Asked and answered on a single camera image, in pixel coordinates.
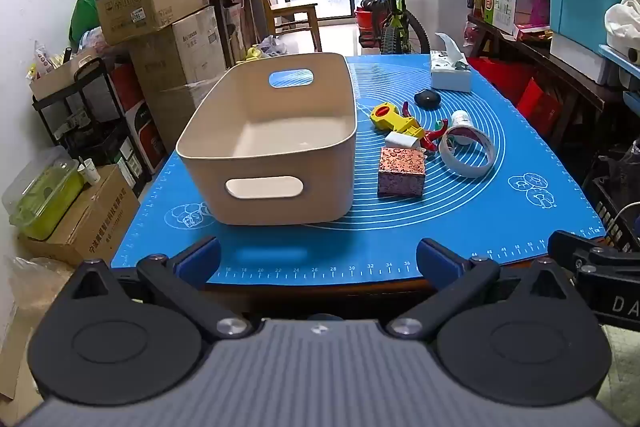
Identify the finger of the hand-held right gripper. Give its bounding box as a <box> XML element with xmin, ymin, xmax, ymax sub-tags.
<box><xmin>548</xmin><ymin>230</ymin><xmax>608</xmax><ymax>272</ymax></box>

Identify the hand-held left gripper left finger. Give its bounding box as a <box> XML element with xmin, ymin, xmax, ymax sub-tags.
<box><xmin>70</xmin><ymin>236</ymin><xmax>255</xmax><ymax>340</ymax></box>

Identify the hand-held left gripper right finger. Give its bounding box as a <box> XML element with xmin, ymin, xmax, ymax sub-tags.
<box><xmin>386</xmin><ymin>237</ymin><xmax>573</xmax><ymax>339</ymax></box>

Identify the beige plastic storage basket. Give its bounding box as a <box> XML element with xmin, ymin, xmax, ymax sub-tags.
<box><xmin>176</xmin><ymin>53</ymin><xmax>358</xmax><ymax>226</ymax></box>

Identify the white pill bottle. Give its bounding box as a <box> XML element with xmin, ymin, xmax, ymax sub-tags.
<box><xmin>449</xmin><ymin>110</ymin><xmax>477</xmax><ymax>146</ymax></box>

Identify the blue silicone baking mat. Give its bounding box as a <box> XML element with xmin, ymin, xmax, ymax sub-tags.
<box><xmin>111</xmin><ymin>54</ymin><xmax>607</xmax><ymax>286</ymax></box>

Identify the black plastic crate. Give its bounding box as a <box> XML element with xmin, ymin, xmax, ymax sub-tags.
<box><xmin>582</xmin><ymin>147</ymin><xmax>640</xmax><ymax>253</ymax></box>

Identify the pink patterned gift box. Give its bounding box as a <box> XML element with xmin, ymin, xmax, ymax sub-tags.
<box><xmin>377</xmin><ymin>147</ymin><xmax>427</xmax><ymax>198</ymax></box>

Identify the white tape roll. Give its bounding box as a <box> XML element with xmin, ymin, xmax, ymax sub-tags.
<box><xmin>439</xmin><ymin>126</ymin><xmax>496</xmax><ymax>178</ymax></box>

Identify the low printed cardboard box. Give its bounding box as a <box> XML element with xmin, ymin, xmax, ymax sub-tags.
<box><xmin>17</xmin><ymin>164</ymin><xmax>141</xmax><ymax>267</ymax></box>

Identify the small white plastic block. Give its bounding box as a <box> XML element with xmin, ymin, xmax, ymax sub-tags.
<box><xmin>385</xmin><ymin>131</ymin><xmax>426</xmax><ymax>152</ymax></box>

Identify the white paper cup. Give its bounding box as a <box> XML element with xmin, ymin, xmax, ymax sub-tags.
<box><xmin>77</xmin><ymin>157</ymin><xmax>102</xmax><ymax>186</ymax></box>

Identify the red flat box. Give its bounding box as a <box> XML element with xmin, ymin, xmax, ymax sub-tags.
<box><xmin>515</xmin><ymin>77</ymin><xmax>564</xmax><ymax>134</ymax></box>

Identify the yellow plastic tool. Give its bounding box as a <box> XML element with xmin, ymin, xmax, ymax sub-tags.
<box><xmin>370</xmin><ymin>104</ymin><xmax>426</xmax><ymax>138</ymax></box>

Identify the green container with clear lid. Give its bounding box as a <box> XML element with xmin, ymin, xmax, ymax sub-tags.
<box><xmin>2</xmin><ymin>147</ymin><xmax>86</xmax><ymax>240</ymax></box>

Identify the black earbud case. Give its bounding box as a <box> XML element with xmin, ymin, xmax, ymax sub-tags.
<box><xmin>414</xmin><ymin>89</ymin><xmax>443</xmax><ymax>109</ymax></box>

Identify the white tissue box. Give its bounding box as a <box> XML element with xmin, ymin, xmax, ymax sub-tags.
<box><xmin>430</xmin><ymin>33</ymin><xmax>473</xmax><ymax>93</ymax></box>

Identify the red gift bag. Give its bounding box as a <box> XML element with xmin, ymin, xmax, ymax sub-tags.
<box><xmin>467</xmin><ymin>57</ymin><xmax>533</xmax><ymax>104</ymax></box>

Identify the white foam box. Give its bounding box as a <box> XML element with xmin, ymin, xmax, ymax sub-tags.
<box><xmin>550</xmin><ymin>27</ymin><xmax>623</xmax><ymax>86</ymax></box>

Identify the dark wooden side table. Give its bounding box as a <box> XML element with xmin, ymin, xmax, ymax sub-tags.
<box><xmin>467</xmin><ymin>14</ymin><xmax>640</xmax><ymax>148</ymax></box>

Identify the light blue plastic bin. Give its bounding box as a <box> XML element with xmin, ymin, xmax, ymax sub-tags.
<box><xmin>599</xmin><ymin>44</ymin><xmax>640</xmax><ymax>80</ymax></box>

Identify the large brown cardboard box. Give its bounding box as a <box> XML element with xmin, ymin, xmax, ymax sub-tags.
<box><xmin>127</xmin><ymin>5</ymin><xmax>227</xmax><ymax>152</ymax></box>

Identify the black metal shelf cart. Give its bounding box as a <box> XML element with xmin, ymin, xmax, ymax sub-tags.
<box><xmin>32</xmin><ymin>56</ymin><xmax>151</xmax><ymax>190</ymax></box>

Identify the pink flat box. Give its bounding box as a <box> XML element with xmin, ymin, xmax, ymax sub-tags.
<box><xmin>515</xmin><ymin>24</ymin><xmax>554</xmax><ymax>42</ymax></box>

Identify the crumpled plastic bag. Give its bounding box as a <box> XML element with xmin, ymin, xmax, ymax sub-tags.
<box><xmin>257</xmin><ymin>35</ymin><xmax>297</xmax><ymax>58</ymax></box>

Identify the white cloth bundle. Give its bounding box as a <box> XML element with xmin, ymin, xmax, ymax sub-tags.
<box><xmin>604</xmin><ymin>0</ymin><xmax>640</xmax><ymax>52</ymax></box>

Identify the teal plastic storage bin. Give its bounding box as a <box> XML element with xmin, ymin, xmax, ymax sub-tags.
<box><xmin>544</xmin><ymin>0</ymin><xmax>640</xmax><ymax>56</ymax></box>

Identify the cluttered wooden desk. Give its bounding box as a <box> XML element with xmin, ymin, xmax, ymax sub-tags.
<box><xmin>207</xmin><ymin>0</ymin><xmax>257</xmax><ymax>68</ymax></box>

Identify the green and white carton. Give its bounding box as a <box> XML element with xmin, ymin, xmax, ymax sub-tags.
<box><xmin>484</xmin><ymin>0</ymin><xmax>532</xmax><ymax>36</ymax></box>

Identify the wooden chair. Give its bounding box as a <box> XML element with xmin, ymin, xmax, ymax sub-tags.
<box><xmin>248</xmin><ymin>0</ymin><xmax>323</xmax><ymax>52</ymax></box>

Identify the green bag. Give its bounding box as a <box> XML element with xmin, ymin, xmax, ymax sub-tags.
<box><xmin>69</xmin><ymin>0</ymin><xmax>104</xmax><ymax>50</ymax></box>

